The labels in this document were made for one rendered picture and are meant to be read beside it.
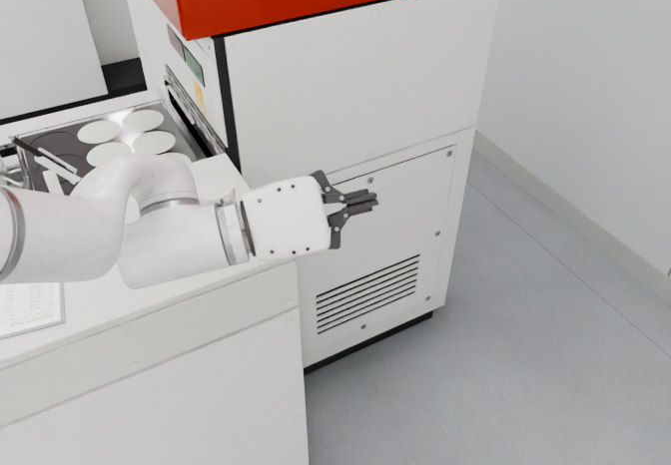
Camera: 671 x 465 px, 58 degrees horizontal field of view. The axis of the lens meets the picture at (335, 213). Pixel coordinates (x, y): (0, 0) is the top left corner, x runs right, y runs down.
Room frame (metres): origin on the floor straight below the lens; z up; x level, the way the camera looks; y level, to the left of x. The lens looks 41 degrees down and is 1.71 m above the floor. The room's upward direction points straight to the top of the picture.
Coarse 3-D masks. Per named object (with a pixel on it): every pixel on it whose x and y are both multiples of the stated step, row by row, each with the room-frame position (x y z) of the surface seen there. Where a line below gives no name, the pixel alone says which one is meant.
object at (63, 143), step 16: (128, 112) 1.34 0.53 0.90; (160, 112) 1.34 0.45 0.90; (64, 128) 1.26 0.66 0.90; (80, 128) 1.26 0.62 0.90; (160, 128) 1.26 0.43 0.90; (176, 128) 1.26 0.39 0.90; (32, 144) 1.20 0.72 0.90; (48, 144) 1.20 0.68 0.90; (64, 144) 1.20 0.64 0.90; (80, 144) 1.20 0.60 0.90; (96, 144) 1.20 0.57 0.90; (128, 144) 1.20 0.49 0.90; (176, 144) 1.20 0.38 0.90; (32, 160) 1.13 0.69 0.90; (64, 160) 1.13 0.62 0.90; (80, 160) 1.13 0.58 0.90; (192, 160) 1.13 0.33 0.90; (32, 176) 1.07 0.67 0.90; (80, 176) 1.07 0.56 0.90; (48, 192) 1.02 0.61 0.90; (64, 192) 1.02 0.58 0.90
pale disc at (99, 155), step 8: (104, 144) 1.20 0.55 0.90; (112, 144) 1.20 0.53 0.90; (120, 144) 1.20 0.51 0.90; (96, 152) 1.16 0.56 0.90; (104, 152) 1.16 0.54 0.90; (112, 152) 1.16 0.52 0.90; (120, 152) 1.16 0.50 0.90; (128, 152) 1.16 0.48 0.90; (88, 160) 1.13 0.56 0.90; (96, 160) 1.13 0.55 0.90; (104, 160) 1.13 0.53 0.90
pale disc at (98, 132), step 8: (88, 128) 1.27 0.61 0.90; (96, 128) 1.27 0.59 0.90; (104, 128) 1.27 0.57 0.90; (112, 128) 1.27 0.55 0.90; (120, 128) 1.27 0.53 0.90; (80, 136) 1.23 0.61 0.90; (88, 136) 1.23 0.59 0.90; (96, 136) 1.23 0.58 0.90; (104, 136) 1.23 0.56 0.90; (112, 136) 1.23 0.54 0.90
